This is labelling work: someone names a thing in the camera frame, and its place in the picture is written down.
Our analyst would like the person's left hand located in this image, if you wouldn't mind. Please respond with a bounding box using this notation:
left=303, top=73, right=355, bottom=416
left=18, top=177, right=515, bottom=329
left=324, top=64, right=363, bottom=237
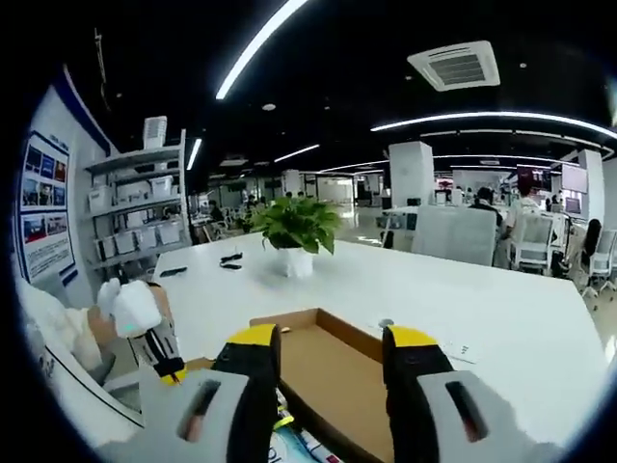
left=87, top=305, right=128, bottom=354

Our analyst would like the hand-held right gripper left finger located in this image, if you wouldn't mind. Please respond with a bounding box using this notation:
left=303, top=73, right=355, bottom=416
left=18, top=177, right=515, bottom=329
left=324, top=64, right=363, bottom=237
left=95, top=322, right=283, bottom=463

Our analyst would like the white office chair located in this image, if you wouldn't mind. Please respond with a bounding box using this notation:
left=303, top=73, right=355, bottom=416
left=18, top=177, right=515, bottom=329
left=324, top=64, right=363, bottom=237
left=585, top=229, right=617, bottom=295
left=513, top=211, right=555, bottom=276

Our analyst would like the blue white wet wipes pack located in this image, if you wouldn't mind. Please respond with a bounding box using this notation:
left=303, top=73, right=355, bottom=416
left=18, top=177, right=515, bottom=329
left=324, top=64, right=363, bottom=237
left=269, top=404, right=348, bottom=463

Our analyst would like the white ribbed appliance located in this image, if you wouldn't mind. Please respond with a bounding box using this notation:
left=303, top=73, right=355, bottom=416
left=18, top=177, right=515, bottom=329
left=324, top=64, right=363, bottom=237
left=143, top=115, right=169, bottom=150

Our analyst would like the brown cardboard shoe box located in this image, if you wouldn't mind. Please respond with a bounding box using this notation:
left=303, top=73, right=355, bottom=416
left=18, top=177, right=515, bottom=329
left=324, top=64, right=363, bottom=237
left=185, top=307, right=401, bottom=463

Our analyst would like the pale pink monitor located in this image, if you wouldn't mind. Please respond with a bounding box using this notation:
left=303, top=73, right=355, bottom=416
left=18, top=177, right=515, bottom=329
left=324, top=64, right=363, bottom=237
left=561, top=163, right=590, bottom=195

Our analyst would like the ceiling light strip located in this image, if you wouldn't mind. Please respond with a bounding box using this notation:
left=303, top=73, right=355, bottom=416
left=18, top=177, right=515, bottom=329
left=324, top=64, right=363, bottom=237
left=215, top=0, right=309, bottom=101
left=370, top=111, right=617, bottom=142

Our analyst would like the ceiling air conditioner vent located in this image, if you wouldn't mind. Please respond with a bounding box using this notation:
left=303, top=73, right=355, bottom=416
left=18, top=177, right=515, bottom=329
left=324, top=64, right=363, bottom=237
left=407, top=40, right=501, bottom=92

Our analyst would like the person's white shirt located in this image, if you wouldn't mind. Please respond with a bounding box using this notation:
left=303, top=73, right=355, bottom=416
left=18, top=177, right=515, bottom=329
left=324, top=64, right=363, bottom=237
left=13, top=279, right=146, bottom=440

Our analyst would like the row of white storage bins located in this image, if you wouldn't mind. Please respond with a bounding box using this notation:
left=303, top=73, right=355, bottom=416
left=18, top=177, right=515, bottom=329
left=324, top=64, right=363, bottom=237
left=89, top=176, right=184, bottom=259

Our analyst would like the wall poster with photos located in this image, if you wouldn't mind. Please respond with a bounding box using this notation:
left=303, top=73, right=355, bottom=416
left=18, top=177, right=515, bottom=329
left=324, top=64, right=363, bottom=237
left=18, top=129, right=78, bottom=286

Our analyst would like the white partition panel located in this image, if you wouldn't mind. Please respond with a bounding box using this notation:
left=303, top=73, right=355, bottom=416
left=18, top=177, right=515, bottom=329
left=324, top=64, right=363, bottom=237
left=412, top=204, right=497, bottom=267

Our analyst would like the red television screen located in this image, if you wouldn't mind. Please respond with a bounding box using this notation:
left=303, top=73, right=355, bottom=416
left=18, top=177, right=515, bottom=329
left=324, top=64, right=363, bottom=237
left=517, top=165, right=551, bottom=193

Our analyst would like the grey metal shelf rack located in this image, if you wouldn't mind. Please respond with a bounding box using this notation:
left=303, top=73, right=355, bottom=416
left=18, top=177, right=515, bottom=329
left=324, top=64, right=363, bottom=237
left=84, top=128, right=192, bottom=271

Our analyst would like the green plant in white pot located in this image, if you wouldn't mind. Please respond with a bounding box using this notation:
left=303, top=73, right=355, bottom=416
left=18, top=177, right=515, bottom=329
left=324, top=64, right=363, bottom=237
left=250, top=195, right=343, bottom=280

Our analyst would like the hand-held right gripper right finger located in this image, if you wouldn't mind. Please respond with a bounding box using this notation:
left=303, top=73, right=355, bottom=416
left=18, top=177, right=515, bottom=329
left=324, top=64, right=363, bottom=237
left=381, top=323, right=563, bottom=463

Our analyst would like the thin dark device cable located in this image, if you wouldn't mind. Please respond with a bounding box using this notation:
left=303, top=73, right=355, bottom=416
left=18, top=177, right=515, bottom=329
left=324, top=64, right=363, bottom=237
left=40, top=342, right=145, bottom=428

